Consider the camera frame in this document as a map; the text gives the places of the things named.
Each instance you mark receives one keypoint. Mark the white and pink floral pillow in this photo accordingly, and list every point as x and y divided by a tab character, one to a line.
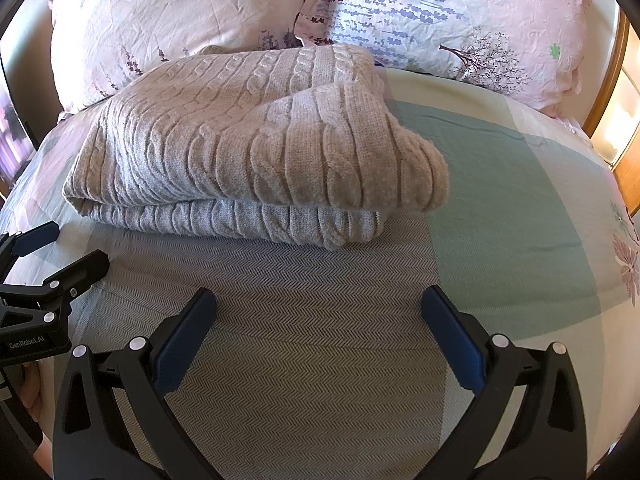
450	15

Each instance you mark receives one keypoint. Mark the person's left hand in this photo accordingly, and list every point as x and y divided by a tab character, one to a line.
32	385

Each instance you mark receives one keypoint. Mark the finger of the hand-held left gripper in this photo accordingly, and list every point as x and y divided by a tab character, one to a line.
80	272
40	233

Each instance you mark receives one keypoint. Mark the checked patchwork bed sheet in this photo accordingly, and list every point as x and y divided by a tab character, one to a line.
500	200

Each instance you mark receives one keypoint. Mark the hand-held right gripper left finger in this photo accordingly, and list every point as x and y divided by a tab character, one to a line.
182	345

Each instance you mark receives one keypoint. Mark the purple patterned curtain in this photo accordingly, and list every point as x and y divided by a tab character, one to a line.
11	135

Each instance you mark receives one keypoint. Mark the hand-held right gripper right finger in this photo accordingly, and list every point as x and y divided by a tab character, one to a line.
452	342

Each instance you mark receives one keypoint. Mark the wooden headboard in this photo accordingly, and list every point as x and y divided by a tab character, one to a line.
607	77

